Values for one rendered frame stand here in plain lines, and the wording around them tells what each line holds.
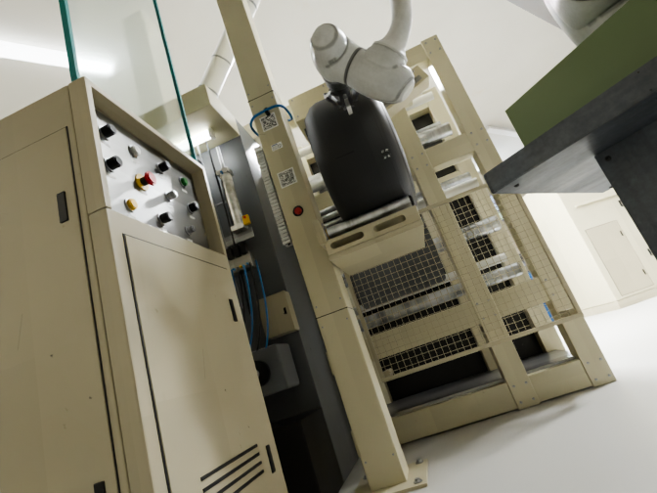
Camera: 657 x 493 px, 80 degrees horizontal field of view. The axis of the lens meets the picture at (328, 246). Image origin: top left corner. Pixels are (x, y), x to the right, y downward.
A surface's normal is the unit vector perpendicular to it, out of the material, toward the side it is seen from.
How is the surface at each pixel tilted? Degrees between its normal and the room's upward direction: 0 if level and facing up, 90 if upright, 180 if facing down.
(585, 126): 90
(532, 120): 90
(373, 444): 90
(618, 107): 90
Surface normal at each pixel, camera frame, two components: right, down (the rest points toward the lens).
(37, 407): -0.25, -0.22
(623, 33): -0.80, 0.08
